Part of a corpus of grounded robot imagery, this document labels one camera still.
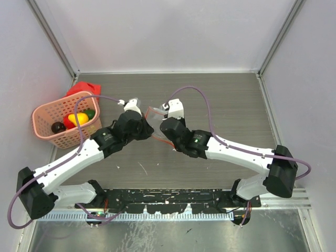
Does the clear zip top bag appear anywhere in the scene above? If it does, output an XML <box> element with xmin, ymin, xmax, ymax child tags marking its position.
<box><xmin>145</xmin><ymin>106</ymin><xmax>175</xmax><ymax>150</ymax></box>

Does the yellow toy pear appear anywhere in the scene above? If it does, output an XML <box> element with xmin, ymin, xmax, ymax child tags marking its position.
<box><xmin>68</xmin><ymin>113</ymin><xmax>89</xmax><ymax>126</ymax></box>

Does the red toy apple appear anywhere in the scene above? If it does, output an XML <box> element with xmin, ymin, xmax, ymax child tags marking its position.
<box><xmin>63</xmin><ymin>115</ymin><xmax>75</xmax><ymax>130</ymax></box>

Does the pink plastic basket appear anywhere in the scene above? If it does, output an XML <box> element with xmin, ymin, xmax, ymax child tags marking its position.
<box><xmin>32</xmin><ymin>91</ymin><xmax>102</xmax><ymax>149</ymax></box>

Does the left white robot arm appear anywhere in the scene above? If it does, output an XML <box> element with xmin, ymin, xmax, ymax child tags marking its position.
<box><xmin>17</xmin><ymin>110</ymin><xmax>154</xmax><ymax>219</ymax></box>

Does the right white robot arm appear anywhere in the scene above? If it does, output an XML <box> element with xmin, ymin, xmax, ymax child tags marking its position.
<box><xmin>160</xmin><ymin>118</ymin><xmax>298</xmax><ymax>207</ymax></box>

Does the dark green toy avocado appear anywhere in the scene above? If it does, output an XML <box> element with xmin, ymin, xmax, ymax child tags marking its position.
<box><xmin>83</xmin><ymin>109</ymin><xmax>96</xmax><ymax>120</ymax></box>

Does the red cloth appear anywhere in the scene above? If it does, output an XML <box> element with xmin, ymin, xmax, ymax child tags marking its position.
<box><xmin>65</xmin><ymin>81</ymin><xmax>101</xmax><ymax>97</ymax></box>

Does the dark brown toy fruit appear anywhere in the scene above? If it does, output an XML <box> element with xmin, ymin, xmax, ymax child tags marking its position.
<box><xmin>51</xmin><ymin>122</ymin><xmax>66</xmax><ymax>134</ymax></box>

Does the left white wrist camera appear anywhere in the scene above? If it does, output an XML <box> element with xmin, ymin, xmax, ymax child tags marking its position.
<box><xmin>118</xmin><ymin>98</ymin><xmax>142</xmax><ymax>115</ymax></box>

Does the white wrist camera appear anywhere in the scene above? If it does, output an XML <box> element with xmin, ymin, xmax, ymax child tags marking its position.
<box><xmin>118</xmin><ymin>98</ymin><xmax>142</xmax><ymax>115</ymax></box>
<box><xmin>162</xmin><ymin>99</ymin><xmax>184</xmax><ymax>120</ymax></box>

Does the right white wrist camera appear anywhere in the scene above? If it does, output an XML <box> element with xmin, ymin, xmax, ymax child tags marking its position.
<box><xmin>162</xmin><ymin>99</ymin><xmax>184</xmax><ymax>120</ymax></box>

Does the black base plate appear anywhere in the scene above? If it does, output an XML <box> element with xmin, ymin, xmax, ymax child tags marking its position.
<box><xmin>82</xmin><ymin>189</ymin><xmax>247</xmax><ymax>214</ymax></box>

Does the white slotted cable duct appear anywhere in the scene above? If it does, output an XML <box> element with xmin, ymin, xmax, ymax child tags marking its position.
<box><xmin>38</xmin><ymin>211</ymin><xmax>234</xmax><ymax>222</ymax></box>

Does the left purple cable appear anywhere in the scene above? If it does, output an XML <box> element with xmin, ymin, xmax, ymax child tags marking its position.
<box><xmin>7</xmin><ymin>96</ymin><xmax>124</xmax><ymax>228</ymax></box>

